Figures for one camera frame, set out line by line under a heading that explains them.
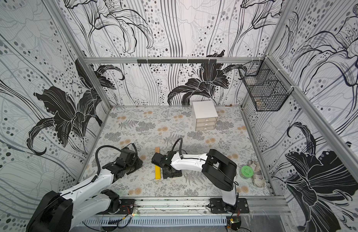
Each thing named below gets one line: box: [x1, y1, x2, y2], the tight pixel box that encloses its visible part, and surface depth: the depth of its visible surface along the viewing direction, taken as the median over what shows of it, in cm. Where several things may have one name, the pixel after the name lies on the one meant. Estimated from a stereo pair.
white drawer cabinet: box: [192, 100, 219, 131], surface depth 99 cm
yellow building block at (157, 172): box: [154, 165, 162, 180], surface depth 85 cm
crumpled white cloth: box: [247, 159, 267, 189], surface depth 81 cm
